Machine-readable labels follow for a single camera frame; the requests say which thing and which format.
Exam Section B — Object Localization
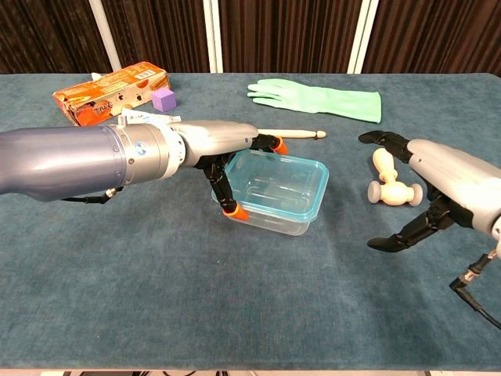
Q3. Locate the dark brown curtain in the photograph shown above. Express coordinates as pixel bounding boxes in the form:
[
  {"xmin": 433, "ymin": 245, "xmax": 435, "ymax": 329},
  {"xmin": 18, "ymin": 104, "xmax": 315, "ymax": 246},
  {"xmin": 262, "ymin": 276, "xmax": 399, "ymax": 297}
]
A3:
[{"xmin": 0, "ymin": 0, "xmax": 501, "ymax": 76}]

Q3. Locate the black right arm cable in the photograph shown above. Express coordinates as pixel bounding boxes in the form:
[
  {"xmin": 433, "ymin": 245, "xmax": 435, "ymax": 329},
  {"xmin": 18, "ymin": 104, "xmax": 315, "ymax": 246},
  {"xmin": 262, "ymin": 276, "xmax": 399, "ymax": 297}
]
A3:
[{"xmin": 449, "ymin": 250, "xmax": 501, "ymax": 331}]

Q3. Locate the wooden stick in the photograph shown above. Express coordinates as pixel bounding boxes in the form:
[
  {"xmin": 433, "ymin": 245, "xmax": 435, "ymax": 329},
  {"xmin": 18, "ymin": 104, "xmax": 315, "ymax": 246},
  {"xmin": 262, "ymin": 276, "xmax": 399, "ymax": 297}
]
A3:
[{"xmin": 256, "ymin": 128, "xmax": 327, "ymax": 140}]

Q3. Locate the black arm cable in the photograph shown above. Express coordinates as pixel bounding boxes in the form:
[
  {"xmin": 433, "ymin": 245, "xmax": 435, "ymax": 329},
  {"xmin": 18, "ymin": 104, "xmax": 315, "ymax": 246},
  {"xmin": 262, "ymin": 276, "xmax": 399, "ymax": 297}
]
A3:
[
  {"xmin": 449, "ymin": 250, "xmax": 501, "ymax": 331},
  {"xmin": 61, "ymin": 186, "xmax": 124, "ymax": 205}
]

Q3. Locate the transparent blue plastic lid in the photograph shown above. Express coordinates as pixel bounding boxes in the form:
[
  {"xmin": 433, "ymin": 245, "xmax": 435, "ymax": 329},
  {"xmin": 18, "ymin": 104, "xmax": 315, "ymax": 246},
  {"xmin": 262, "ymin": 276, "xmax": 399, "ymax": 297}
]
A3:
[{"xmin": 211, "ymin": 149, "xmax": 330, "ymax": 223}]

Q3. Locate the teal velvet table cloth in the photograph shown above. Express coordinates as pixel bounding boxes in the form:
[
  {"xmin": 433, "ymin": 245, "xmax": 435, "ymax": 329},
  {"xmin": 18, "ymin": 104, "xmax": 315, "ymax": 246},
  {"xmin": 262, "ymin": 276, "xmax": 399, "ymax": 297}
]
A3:
[{"xmin": 0, "ymin": 72, "xmax": 501, "ymax": 371}]

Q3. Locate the green rubber glove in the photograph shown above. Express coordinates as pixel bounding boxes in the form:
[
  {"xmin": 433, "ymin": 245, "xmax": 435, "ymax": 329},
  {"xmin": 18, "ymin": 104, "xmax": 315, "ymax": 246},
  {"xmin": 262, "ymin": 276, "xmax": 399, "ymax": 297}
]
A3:
[{"xmin": 247, "ymin": 78, "xmax": 382, "ymax": 125}]

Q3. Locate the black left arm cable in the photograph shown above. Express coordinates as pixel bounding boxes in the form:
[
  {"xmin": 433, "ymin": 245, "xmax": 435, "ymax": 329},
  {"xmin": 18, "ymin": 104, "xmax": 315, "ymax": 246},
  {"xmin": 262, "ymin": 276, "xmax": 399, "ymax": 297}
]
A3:
[{"xmin": 61, "ymin": 186, "xmax": 124, "ymax": 205}]

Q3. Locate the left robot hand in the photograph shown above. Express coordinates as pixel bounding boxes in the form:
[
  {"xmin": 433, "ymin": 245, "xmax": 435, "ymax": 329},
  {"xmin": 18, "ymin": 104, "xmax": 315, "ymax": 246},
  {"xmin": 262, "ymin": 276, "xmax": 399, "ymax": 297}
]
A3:
[{"xmin": 178, "ymin": 120, "xmax": 290, "ymax": 222}]

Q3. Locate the purple foam cube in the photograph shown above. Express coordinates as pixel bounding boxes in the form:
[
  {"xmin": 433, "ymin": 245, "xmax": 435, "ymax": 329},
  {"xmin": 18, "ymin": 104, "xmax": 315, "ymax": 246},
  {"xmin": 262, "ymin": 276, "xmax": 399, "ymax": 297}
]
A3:
[{"xmin": 151, "ymin": 87, "xmax": 177, "ymax": 113}]

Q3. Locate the orange cardboard carton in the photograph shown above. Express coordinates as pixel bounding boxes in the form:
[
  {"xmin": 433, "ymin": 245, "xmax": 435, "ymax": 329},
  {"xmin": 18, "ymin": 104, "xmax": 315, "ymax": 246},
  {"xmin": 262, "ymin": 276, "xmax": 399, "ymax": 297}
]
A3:
[{"xmin": 52, "ymin": 61, "xmax": 171, "ymax": 128}]

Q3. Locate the wooden toy hammer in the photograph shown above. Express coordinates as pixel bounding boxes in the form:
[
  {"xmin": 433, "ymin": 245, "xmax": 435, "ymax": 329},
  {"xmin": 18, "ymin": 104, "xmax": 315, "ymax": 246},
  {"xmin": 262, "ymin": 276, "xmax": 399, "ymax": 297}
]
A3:
[{"xmin": 366, "ymin": 147, "xmax": 424, "ymax": 208}]

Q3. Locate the white vertical post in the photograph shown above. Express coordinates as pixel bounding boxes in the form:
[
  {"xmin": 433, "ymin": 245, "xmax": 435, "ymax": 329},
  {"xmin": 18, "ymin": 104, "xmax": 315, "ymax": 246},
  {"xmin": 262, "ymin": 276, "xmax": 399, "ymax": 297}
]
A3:
[
  {"xmin": 347, "ymin": 0, "xmax": 380, "ymax": 74},
  {"xmin": 88, "ymin": 0, "xmax": 123, "ymax": 73},
  {"xmin": 202, "ymin": 0, "xmax": 224, "ymax": 74}
]

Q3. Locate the white crumpled snack bag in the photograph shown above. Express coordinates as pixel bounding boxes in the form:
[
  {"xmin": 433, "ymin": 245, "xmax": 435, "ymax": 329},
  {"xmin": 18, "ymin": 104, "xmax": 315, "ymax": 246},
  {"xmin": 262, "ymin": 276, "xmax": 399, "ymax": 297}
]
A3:
[{"xmin": 119, "ymin": 108, "xmax": 182, "ymax": 127}]

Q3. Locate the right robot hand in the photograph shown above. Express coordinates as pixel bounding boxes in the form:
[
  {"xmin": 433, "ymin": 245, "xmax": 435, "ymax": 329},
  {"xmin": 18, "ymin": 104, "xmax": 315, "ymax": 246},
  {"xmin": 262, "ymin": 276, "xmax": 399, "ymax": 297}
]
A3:
[{"xmin": 358, "ymin": 130, "xmax": 501, "ymax": 252}]

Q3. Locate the clear plastic container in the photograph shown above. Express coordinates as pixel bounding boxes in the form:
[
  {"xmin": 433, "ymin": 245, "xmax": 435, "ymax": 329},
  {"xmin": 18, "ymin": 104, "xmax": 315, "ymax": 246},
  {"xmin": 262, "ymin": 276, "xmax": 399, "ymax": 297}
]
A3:
[{"xmin": 211, "ymin": 149, "xmax": 330, "ymax": 237}]

